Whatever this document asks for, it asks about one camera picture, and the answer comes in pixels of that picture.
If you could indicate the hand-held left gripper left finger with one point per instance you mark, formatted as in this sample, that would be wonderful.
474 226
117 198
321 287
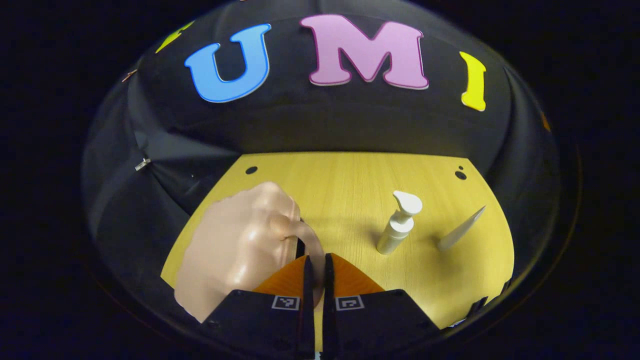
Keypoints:
308 300

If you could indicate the white squeeze tube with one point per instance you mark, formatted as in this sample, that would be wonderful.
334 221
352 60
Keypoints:
460 231

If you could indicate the pink suitcase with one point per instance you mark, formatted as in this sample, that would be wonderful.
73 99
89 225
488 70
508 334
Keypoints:
235 245

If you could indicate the white pump bottle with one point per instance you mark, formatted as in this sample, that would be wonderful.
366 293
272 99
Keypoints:
397 230

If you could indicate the metal clip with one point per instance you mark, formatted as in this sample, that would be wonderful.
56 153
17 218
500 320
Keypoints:
142 163

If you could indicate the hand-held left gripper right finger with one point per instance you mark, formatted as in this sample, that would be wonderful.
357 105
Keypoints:
328 300

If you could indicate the black backdrop cloth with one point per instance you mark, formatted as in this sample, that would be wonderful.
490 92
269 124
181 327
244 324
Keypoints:
325 120

